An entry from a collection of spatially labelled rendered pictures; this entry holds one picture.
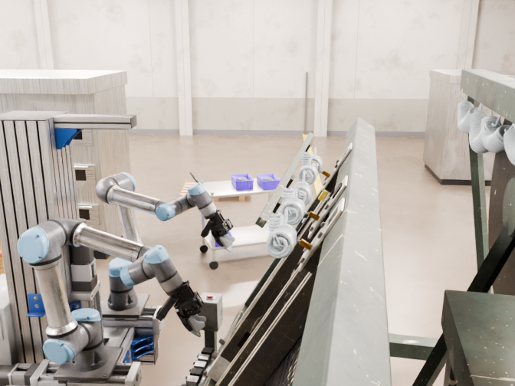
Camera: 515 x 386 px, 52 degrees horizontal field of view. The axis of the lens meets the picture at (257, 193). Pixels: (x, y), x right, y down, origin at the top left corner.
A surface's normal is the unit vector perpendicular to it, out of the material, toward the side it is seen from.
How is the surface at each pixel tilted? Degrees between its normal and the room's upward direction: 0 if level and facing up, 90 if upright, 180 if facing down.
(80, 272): 90
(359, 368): 30
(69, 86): 90
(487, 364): 0
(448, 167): 90
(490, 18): 90
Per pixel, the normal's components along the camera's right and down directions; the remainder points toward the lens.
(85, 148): -0.09, 0.29
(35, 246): -0.30, 0.14
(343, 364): 0.50, -0.80
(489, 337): 0.00, -0.96
